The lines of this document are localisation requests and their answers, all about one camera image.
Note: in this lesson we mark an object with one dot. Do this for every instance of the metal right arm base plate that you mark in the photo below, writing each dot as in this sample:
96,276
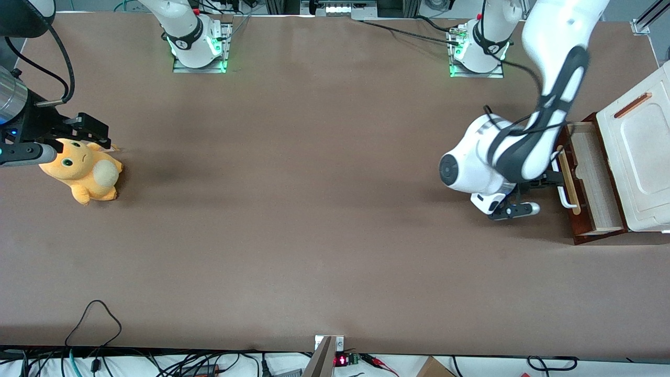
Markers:
220,50

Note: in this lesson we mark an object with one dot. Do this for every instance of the white cabinet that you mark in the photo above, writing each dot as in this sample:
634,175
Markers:
649,157

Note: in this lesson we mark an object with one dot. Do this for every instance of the aluminium frame extrusion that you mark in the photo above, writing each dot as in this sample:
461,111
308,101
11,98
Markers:
649,15

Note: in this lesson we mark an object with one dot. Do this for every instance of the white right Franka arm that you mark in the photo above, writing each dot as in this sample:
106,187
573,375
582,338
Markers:
183,31

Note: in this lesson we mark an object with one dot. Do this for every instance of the tan wooden cabinet strip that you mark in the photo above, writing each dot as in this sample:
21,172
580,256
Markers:
633,105

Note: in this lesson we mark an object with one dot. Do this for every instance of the aluminium camera mount bar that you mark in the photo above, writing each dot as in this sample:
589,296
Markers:
322,361

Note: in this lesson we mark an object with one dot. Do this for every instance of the orange plush toy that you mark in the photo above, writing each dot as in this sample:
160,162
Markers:
84,173

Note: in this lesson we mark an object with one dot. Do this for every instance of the brown cardboard box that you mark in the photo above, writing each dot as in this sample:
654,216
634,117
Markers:
434,369

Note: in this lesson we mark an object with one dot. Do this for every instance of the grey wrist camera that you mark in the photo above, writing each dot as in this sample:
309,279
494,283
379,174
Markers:
26,154
518,210

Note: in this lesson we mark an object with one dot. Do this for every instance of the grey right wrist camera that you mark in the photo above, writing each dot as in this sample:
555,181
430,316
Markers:
26,154

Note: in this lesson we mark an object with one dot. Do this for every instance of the red clip leads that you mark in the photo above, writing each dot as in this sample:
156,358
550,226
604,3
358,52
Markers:
379,362

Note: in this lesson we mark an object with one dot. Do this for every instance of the red digit display module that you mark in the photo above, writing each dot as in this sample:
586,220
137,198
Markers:
343,359

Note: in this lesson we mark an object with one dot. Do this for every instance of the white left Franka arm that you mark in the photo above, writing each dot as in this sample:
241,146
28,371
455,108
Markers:
555,31

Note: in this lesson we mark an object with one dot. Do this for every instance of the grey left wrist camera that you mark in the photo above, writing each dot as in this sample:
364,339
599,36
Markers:
518,210

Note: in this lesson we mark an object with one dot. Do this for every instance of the black power adapter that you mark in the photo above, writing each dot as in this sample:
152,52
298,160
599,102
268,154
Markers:
201,370

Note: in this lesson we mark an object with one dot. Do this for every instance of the dark wooden drawer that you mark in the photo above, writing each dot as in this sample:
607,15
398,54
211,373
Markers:
599,183

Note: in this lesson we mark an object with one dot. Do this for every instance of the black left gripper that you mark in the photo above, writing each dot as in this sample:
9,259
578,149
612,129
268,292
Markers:
537,183

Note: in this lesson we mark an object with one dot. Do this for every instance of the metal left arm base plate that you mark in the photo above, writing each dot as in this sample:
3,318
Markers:
473,75

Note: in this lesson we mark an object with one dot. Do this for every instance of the white power strip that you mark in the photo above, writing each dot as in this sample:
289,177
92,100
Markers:
340,9

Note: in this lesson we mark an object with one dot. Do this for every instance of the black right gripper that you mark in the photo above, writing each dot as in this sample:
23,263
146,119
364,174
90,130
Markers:
37,123

